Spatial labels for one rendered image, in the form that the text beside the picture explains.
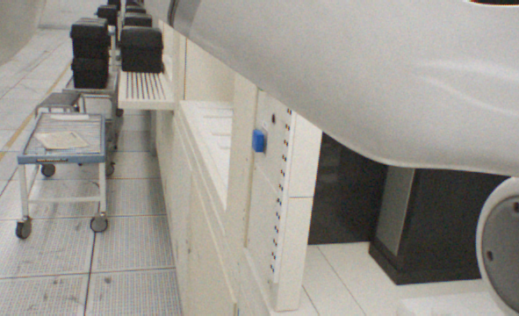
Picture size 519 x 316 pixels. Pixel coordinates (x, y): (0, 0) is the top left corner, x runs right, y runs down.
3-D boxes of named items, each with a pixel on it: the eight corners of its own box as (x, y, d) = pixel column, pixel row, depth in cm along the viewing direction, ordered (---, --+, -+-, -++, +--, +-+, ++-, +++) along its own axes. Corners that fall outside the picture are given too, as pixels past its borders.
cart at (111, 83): (70, 114, 488) (68, 67, 473) (124, 115, 502) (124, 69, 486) (57, 141, 402) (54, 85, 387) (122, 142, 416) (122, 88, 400)
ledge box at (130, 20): (121, 43, 427) (120, 13, 418) (153, 45, 435) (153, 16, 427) (122, 47, 399) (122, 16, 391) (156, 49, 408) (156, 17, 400)
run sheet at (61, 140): (33, 135, 271) (33, 132, 271) (75, 131, 285) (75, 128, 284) (46, 151, 248) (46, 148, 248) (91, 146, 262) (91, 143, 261)
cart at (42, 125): (39, 174, 334) (34, 107, 319) (115, 172, 350) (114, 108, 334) (15, 242, 247) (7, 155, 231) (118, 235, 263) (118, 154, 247)
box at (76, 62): (74, 82, 419) (73, 52, 410) (107, 82, 426) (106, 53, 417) (70, 89, 391) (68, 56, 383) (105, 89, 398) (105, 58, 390)
